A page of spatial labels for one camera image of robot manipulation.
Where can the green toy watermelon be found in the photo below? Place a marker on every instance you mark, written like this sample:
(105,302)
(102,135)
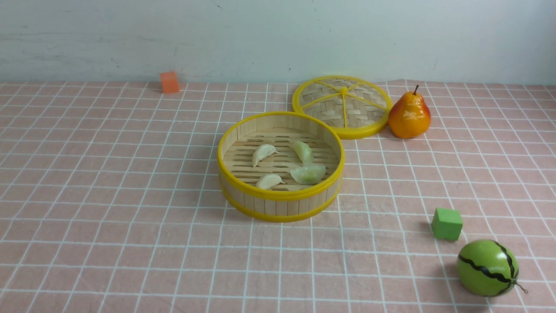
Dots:
(488,268)

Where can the pale green dumpling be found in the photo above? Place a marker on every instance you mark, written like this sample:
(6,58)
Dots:
(308,175)
(304,153)

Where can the yellow woven steamer lid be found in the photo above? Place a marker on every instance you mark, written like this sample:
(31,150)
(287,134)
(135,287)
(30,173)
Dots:
(352,107)

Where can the yellow bamboo steamer tray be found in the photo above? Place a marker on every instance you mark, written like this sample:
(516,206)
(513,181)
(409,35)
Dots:
(286,202)

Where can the orange toy pear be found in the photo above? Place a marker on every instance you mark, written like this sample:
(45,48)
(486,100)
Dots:
(410,116)

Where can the orange foam cube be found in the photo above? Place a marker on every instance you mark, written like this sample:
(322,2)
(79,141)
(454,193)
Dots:
(169,82)

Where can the white dumpling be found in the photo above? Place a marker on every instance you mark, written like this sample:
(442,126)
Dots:
(262,152)
(268,181)

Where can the green foam cube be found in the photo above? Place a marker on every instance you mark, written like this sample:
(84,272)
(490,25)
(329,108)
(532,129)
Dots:
(447,224)

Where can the pink checkered tablecloth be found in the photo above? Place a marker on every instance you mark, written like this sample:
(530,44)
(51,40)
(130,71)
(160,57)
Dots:
(110,203)

